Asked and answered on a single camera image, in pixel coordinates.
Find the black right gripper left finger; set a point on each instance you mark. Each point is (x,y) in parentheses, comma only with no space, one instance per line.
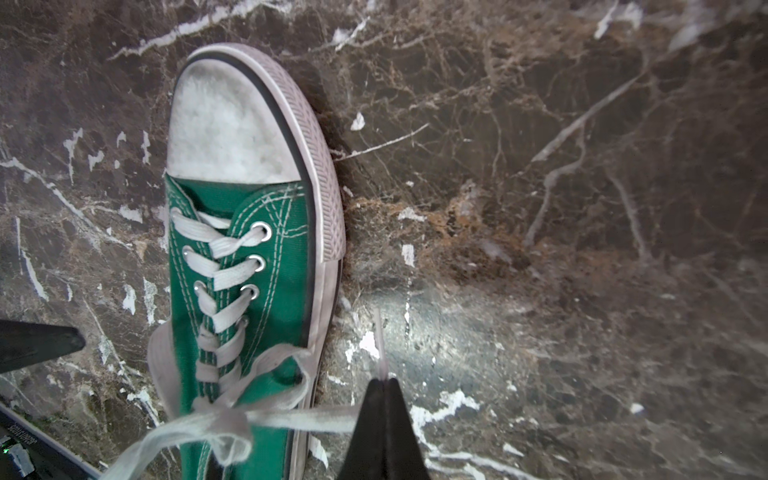
(365,456)

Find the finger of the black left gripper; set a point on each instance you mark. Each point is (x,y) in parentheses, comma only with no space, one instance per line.
(25,344)

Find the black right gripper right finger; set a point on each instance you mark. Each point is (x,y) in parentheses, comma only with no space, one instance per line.
(402,457)

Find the white shoelace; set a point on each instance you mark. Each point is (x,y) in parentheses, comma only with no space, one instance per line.
(229,367)

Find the green canvas sneaker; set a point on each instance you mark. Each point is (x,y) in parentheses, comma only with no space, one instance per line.
(242,132)

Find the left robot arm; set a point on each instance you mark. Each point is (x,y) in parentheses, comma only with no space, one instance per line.
(26,451)

